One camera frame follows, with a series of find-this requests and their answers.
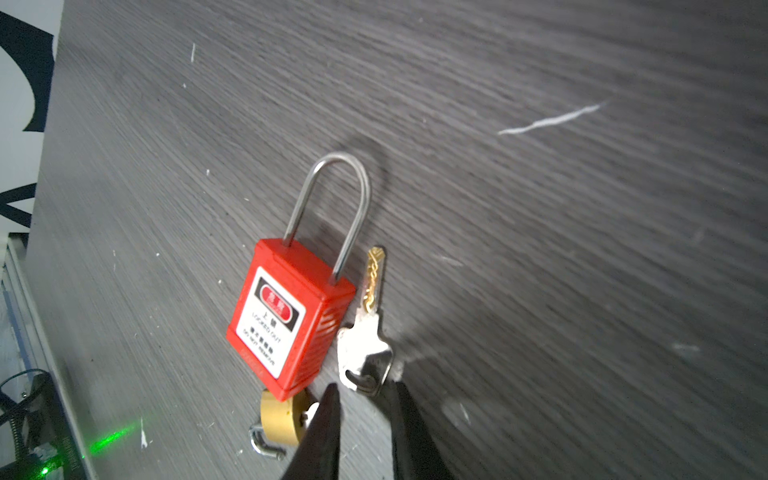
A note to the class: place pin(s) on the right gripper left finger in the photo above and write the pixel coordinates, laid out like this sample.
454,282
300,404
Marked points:
317,457

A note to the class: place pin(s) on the small brass padlock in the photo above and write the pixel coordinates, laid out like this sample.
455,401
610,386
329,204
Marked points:
281,424

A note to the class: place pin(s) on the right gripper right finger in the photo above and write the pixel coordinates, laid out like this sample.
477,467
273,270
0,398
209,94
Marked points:
414,453

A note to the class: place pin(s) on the red padlock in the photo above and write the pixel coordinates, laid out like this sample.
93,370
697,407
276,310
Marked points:
292,302

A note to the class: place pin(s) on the silver brass key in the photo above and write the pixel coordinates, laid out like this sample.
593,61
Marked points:
364,357

